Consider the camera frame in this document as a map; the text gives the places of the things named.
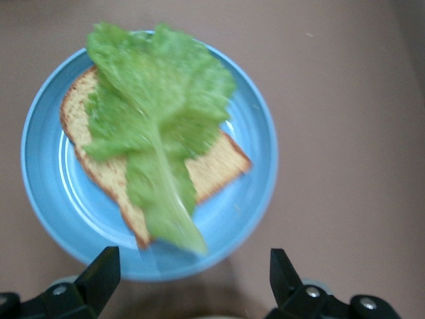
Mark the brown bread slice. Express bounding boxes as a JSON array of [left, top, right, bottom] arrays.
[[59, 64, 252, 250]]

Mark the green lettuce leaf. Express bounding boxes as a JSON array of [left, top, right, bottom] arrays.
[[82, 21, 237, 256]]

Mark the blue round plate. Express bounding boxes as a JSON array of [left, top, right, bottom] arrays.
[[20, 30, 279, 282]]

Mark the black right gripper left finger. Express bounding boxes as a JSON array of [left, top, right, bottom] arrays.
[[0, 246, 121, 319]]

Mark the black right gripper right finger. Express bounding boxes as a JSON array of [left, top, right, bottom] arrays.
[[265, 248, 404, 319]]

